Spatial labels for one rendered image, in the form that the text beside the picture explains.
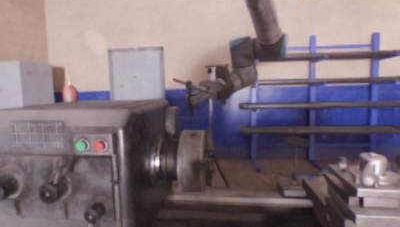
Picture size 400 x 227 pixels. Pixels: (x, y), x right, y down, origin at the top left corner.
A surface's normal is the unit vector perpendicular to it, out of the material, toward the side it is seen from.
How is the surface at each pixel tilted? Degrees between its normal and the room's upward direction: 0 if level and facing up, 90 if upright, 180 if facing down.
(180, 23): 90
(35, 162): 90
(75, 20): 90
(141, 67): 90
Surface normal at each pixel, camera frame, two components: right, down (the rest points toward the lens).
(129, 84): -0.12, 0.08
